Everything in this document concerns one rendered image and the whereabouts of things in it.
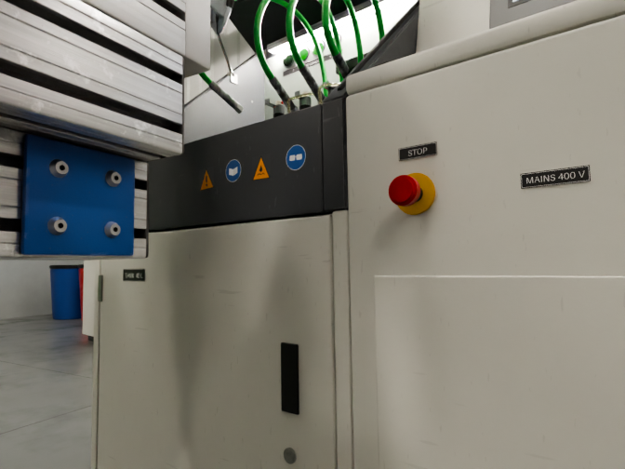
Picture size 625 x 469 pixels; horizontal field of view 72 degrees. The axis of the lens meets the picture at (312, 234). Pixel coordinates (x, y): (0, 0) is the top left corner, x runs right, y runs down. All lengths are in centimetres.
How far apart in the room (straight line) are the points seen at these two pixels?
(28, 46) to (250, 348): 52
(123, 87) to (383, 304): 38
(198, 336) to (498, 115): 59
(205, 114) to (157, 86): 93
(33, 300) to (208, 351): 721
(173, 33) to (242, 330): 46
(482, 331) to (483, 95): 26
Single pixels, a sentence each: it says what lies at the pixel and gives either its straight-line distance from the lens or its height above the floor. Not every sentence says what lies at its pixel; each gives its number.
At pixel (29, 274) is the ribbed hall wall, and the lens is 790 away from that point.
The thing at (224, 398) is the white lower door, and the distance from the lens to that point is 78.
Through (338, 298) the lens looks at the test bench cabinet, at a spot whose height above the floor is 67.
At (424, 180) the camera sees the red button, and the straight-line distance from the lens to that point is 54.
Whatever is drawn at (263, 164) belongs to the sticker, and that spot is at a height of 88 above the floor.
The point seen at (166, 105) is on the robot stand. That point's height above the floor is 85.
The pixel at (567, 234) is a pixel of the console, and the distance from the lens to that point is 49.
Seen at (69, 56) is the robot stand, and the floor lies 86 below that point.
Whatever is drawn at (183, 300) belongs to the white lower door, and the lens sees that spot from 83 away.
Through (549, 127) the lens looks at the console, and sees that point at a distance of 51.
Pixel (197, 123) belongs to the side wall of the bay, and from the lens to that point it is 130.
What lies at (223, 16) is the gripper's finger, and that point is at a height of 124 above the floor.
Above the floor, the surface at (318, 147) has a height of 88.
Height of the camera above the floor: 72
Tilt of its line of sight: 4 degrees up
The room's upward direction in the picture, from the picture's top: 1 degrees counter-clockwise
